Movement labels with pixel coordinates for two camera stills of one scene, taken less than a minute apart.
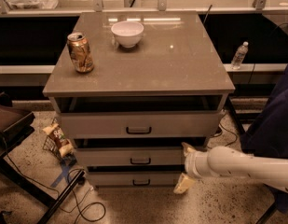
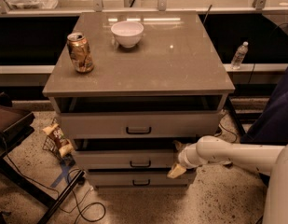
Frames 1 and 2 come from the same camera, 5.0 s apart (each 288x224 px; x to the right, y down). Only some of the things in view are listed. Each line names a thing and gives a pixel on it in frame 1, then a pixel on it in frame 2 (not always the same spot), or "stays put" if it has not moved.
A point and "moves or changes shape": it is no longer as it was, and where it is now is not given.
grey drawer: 131,157 moves or changes shape
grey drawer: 140,124 stays put
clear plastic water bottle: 240,56 stays put
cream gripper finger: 186,148 → 180,146
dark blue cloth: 270,134 stays put
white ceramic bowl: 128,33 stays put
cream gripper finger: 183,184 → 176,171
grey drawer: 133,178 stays put
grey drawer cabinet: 130,90 stays put
